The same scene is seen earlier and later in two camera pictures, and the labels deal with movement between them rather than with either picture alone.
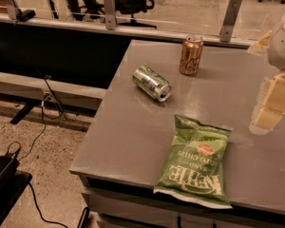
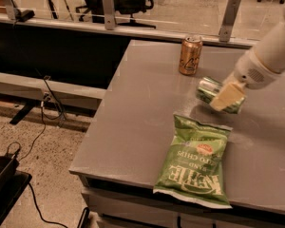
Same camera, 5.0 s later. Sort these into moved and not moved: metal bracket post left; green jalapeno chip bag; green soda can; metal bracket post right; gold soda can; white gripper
Moved: white gripper; green soda can
Not moved: green jalapeno chip bag; gold soda can; metal bracket post left; metal bracket post right
